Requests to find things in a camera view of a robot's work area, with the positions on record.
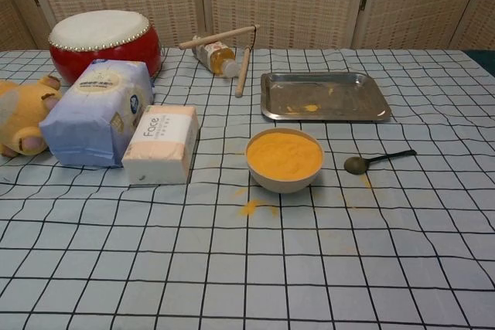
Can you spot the plastic bottle with yellow liquid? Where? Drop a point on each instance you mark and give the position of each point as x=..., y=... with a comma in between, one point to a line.
x=218, y=60

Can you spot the yellow plush bear toy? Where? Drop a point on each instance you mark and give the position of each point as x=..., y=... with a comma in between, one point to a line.
x=19, y=113

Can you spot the wooden drumstick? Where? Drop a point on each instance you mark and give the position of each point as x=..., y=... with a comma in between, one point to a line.
x=216, y=38
x=243, y=73

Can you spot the black spoon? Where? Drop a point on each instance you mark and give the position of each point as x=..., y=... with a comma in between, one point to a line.
x=356, y=165

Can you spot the beige bowl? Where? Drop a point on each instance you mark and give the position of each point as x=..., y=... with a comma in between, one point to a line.
x=284, y=186

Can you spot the red drum with white skin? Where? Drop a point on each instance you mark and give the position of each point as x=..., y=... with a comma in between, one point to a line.
x=77, y=61

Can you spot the pink white Face tissue pack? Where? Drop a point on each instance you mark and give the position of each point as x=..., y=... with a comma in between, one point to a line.
x=162, y=140

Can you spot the light blue checked tablecloth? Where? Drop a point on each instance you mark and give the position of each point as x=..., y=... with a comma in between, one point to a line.
x=232, y=268

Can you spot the rectangular metal tray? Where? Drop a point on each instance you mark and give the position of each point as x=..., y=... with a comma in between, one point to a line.
x=321, y=94

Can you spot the blue tissue pack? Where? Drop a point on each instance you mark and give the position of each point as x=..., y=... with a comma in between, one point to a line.
x=89, y=121

